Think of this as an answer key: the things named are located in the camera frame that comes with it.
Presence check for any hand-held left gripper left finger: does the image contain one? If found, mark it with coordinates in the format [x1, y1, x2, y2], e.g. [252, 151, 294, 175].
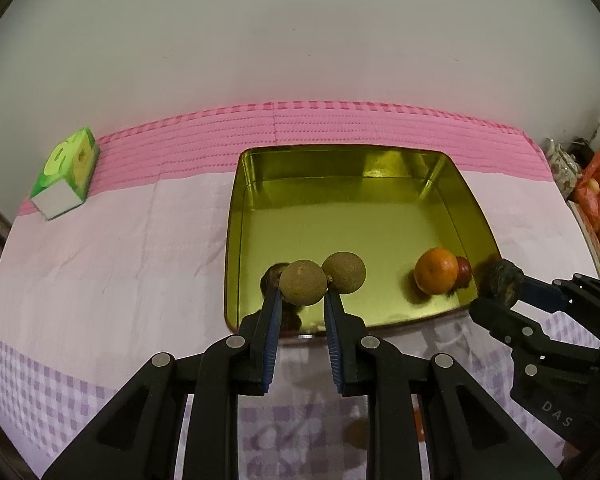
[42, 287, 286, 480]

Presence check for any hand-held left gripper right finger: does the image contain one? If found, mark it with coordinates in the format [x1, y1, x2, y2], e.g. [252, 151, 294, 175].
[322, 290, 563, 480]

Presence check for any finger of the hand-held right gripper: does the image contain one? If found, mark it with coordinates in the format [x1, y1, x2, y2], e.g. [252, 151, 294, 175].
[517, 272, 600, 333]
[469, 297, 600, 383]

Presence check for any large dark wrinkled fruit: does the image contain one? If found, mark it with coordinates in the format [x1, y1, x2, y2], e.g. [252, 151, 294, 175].
[475, 258, 525, 306]

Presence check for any brown longan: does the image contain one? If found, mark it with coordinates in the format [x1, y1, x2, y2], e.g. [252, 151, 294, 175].
[344, 417, 372, 451]
[321, 252, 367, 293]
[279, 259, 328, 307]

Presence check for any red cherry tomato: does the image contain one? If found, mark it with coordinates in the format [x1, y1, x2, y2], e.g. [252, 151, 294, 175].
[452, 256, 473, 288]

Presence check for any large orange mandarin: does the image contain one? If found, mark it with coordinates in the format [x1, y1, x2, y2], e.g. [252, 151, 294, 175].
[414, 394, 427, 442]
[413, 247, 460, 296]

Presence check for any dark red tin box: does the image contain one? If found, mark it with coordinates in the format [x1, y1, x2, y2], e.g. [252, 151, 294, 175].
[223, 145, 502, 336]

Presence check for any patterned ceramic teapot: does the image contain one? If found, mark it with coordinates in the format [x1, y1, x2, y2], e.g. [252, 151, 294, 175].
[546, 137, 583, 201]

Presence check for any purple plaid tablecloth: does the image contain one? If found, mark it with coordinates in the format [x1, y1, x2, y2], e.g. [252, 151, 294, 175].
[0, 165, 600, 480]

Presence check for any pink striped cloth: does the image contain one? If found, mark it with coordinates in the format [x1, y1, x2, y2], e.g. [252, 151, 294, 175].
[12, 101, 553, 218]

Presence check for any green tissue box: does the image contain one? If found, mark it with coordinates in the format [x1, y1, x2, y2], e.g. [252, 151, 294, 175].
[29, 127, 101, 222]

